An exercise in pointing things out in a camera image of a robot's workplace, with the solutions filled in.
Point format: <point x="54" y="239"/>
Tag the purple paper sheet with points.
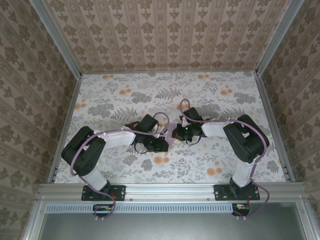
<point x="171" y="138"/>

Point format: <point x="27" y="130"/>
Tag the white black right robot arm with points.
<point x="242" y="175"/>

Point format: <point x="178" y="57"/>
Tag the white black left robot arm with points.
<point x="95" y="180"/>

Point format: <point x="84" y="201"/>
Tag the floral patterned table cover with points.
<point x="150" y="170"/>

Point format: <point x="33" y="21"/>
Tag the grey metal panel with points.
<point x="160" y="227"/>

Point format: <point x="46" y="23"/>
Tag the aluminium mounting rail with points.
<point x="170" y="191"/>

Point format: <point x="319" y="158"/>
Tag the thin aluminium frame rail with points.
<point x="125" y="72"/>

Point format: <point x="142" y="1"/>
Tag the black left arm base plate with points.
<point x="120" y="192"/>

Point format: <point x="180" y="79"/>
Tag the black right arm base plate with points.
<point x="221" y="192"/>

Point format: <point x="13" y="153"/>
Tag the aluminium frame side rail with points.
<point x="266" y="101"/>
<point x="66" y="125"/>

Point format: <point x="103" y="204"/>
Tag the short aluminium frame post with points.
<point x="33" y="220"/>
<point x="306" y="225"/>

